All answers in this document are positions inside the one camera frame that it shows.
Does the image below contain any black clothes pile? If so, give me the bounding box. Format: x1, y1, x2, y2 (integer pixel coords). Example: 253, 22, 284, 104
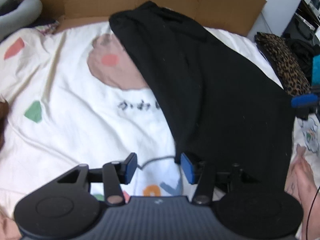
285, 37, 316, 73

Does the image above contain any floral patterned cloth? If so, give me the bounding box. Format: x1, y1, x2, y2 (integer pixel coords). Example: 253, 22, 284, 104
37, 20, 61, 35

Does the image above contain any plain black garment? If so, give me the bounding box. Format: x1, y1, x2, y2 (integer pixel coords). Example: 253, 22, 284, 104
109, 0, 295, 195

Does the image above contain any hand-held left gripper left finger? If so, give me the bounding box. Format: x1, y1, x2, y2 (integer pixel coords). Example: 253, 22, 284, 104
54, 152, 138, 207

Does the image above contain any person's bare foot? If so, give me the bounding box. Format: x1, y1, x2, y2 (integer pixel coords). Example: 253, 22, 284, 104
284, 142, 320, 240

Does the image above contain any printed bear blanket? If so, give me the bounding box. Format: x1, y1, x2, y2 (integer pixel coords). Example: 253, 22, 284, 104
0, 21, 320, 218

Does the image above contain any leopard print cloth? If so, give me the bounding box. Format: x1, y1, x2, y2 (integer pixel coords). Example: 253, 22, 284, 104
255, 32, 312, 97

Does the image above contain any grey neck pillow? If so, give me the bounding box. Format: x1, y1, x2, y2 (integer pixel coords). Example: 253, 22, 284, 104
0, 0, 43, 28

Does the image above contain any teal bag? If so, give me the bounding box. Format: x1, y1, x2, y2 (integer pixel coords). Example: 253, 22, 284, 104
311, 55, 320, 86

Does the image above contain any black shelf unit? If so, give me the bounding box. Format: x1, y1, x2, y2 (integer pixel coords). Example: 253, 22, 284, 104
295, 0, 320, 28

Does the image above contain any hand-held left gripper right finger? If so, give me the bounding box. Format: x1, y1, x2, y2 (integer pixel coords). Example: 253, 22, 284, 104
180, 152, 260, 205

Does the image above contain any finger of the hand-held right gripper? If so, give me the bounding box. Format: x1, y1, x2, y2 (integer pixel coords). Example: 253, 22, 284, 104
291, 94, 320, 120

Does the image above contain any dark bag with black handle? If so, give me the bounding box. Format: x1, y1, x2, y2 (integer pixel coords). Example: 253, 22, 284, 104
284, 12, 318, 40

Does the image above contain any flattened cardboard box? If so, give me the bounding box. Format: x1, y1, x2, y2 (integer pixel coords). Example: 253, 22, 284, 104
10, 0, 267, 37

